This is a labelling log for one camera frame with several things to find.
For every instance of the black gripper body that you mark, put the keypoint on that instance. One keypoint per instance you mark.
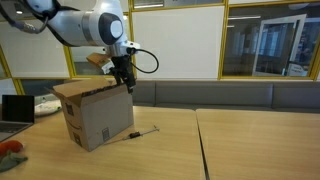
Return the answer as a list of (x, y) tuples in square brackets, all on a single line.
[(121, 65)]

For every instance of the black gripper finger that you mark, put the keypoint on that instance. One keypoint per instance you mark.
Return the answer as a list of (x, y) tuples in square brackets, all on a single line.
[(119, 77), (130, 83)]

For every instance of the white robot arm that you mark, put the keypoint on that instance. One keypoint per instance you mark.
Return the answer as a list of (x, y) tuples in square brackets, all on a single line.
[(76, 23)]

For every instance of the brown cardboard shipping box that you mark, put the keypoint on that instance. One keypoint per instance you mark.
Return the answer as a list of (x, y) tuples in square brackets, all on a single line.
[(100, 116)]

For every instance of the grey upholstered bench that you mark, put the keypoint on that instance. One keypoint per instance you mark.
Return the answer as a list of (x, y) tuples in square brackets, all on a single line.
[(233, 95)]

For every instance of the dark open laptop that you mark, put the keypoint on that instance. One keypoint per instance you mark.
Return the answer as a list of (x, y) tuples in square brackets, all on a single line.
[(16, 110)]

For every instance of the red orange plush toy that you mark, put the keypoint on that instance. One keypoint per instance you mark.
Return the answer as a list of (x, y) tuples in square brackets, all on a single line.
[(11, 146)]

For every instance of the green cloth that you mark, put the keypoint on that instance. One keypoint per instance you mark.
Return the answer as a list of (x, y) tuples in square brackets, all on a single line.
[(10, 161)]

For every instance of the gold wrist camera bar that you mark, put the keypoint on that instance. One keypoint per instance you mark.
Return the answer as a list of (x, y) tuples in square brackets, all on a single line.
[(98, 60)]

